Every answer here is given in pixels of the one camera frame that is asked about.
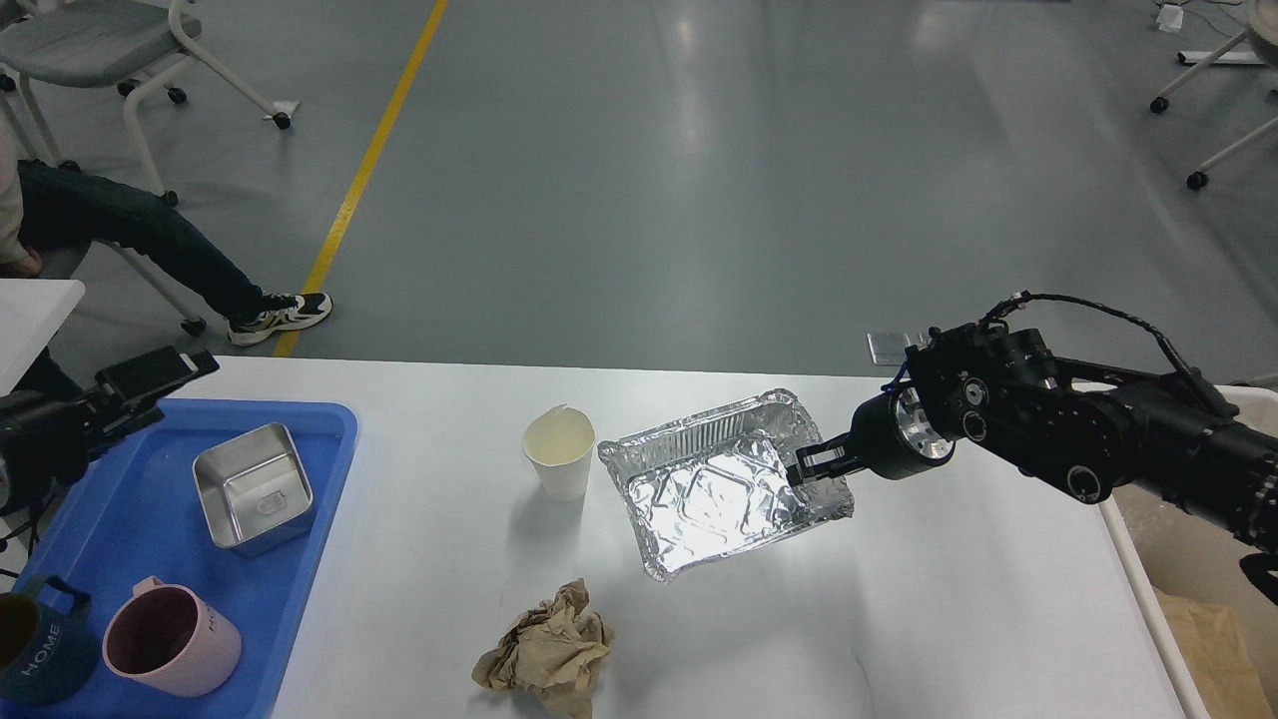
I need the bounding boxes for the left floor socket plate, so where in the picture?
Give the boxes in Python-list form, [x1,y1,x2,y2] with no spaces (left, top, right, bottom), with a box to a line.
[866,332,918,367]

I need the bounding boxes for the white paper cup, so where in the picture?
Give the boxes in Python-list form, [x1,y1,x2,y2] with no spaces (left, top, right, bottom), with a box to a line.
[523,404,596,502]

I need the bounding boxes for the stainless steel rectangular dish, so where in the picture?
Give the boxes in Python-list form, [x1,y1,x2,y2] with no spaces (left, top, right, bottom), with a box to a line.
[192,421,316,558]

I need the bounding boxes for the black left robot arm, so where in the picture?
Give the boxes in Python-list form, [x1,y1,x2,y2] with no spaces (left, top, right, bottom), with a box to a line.
[1,347,220,515]

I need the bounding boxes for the blue plastic tray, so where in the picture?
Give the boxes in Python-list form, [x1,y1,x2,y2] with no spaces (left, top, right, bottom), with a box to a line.
[3,398,357,718]

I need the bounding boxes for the grey office chair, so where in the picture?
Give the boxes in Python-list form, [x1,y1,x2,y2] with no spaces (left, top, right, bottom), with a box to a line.
[1,1,293,208]

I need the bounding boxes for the person in dark trousers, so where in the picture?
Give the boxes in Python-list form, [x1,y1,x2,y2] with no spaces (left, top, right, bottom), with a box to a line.
[1,129,334,347]

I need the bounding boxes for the white plastic bin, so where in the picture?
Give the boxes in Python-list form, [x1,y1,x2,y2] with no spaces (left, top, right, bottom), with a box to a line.
[1093,384,1278,719]

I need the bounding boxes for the white side table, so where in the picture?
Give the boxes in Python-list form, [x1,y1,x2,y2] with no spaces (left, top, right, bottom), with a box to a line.
[1,278,84,395]

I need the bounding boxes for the dark blue home mug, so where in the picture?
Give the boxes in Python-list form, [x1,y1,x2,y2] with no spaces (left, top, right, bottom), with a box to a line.
[1,573,101,708]

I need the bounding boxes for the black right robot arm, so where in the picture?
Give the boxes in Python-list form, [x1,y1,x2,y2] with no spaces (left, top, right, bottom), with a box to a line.
[786,291,1277,600]

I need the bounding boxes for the brown paper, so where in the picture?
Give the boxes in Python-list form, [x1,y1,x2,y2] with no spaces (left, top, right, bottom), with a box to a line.
[472,577,615,718]

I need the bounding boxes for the pink plastic mug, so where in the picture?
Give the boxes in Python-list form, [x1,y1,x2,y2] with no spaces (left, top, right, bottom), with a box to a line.
[101,576,243,699]

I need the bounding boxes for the aluminium foil container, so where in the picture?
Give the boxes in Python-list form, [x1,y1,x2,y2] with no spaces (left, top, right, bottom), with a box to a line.
[597,388,855,584]

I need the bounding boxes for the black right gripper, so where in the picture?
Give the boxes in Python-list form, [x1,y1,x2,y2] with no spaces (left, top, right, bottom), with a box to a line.
[789,387,956,488]

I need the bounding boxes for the black cables bundle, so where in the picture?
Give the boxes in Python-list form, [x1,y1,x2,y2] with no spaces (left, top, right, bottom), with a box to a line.
[0,499,41,580]

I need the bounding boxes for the white power adapter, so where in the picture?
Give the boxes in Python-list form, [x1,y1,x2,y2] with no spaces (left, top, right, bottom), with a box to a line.
[1155,3,1185,34]

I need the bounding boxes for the white chair base right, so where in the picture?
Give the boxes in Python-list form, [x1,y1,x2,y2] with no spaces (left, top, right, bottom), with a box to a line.
[1146,0,1278,192]

